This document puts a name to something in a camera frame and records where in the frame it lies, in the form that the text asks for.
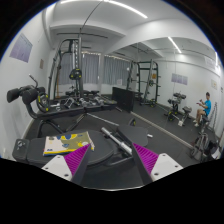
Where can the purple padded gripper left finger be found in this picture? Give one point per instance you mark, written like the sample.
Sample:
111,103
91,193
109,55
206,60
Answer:
70,167

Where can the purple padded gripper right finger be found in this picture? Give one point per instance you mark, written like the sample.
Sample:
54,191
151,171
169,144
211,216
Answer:
153,166

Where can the folded patterned towel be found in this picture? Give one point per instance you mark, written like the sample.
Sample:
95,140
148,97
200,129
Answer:
66,143

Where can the silver barbell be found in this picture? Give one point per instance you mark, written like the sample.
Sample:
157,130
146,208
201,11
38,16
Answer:
116,141

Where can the black weight bench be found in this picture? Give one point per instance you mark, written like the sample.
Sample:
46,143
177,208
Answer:
39,151

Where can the black leg extension bench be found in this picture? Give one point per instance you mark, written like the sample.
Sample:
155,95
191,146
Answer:
38,106

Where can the black box platform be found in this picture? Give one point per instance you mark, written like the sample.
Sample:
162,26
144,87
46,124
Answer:
124,98

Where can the grey window curtains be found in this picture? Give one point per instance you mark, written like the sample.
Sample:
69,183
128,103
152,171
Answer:
115,69

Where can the ceiling light strip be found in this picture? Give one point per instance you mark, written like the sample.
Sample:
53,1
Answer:
112,2

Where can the large wall mirror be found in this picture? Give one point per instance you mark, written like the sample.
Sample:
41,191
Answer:
178,81

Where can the black cable machine rack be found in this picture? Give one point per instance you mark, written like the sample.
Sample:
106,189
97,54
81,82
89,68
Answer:
71,46

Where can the wall poster purple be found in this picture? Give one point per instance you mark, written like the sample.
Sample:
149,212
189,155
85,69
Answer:
22,48

